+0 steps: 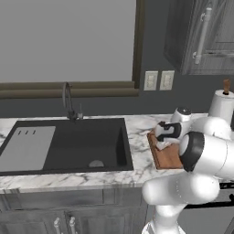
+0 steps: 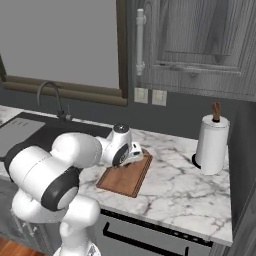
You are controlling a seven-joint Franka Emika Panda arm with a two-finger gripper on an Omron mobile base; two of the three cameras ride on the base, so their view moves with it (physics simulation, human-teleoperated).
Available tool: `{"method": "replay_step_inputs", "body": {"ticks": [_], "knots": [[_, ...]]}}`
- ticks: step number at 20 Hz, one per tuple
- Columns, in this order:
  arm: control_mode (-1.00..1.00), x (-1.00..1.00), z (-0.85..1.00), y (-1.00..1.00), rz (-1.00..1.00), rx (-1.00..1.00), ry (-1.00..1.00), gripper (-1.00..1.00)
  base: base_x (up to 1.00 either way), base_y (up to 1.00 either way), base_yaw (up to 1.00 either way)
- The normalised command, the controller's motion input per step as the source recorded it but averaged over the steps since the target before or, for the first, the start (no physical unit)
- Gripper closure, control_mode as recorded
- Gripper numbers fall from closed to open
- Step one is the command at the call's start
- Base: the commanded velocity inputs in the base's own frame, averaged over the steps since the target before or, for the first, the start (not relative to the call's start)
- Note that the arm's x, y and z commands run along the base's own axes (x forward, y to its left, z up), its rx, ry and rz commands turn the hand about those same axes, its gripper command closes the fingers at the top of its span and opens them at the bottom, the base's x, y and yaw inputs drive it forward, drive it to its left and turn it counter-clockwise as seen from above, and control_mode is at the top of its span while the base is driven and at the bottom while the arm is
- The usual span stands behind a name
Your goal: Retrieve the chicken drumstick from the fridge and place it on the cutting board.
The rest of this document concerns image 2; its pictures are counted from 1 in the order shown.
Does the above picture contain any grey fridge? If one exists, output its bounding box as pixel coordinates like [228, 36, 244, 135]
[227, 99, 256, 256]

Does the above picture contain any brown wooden cutting board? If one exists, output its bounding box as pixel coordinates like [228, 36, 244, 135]
[95, 148, 154, 199]

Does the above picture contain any black dishwasher handle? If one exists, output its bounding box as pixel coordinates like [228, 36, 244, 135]
[102, 221, 190, 256]

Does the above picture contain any dark kitchen sink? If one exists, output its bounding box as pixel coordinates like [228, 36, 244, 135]
[0, 111, 113, 158]

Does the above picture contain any grey cupboard under sink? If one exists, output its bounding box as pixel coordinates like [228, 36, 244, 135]
[0, 178, 63, 256]

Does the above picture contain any grey dishwasher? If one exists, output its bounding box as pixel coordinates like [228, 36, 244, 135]
[90, 209, 215, 256]

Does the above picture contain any grey wooden cupboard door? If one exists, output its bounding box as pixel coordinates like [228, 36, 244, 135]
[127, 0, 256, 103]

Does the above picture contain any brown framed window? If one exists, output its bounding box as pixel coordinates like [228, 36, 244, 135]
[0, 0, 130, 108]

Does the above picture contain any white paper towel roll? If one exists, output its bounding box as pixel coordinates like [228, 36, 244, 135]
[194, 113, 231, 176]

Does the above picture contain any paper towel holder, wooden knob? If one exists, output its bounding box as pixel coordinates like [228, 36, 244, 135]
[191, 101, 222, 170]

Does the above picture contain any white wall socket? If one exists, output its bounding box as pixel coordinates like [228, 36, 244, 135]
[151, 88, 168, 108]
[133, 86, 150, 105]

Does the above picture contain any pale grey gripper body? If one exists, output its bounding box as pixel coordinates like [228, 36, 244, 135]
[121, 153, 145, 167]

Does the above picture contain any dark curved tap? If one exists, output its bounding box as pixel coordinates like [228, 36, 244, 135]
[36, 80, 73, 123]

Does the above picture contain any white cupboard door handle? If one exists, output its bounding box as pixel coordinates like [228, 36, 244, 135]
[134, 8, 148, 77]

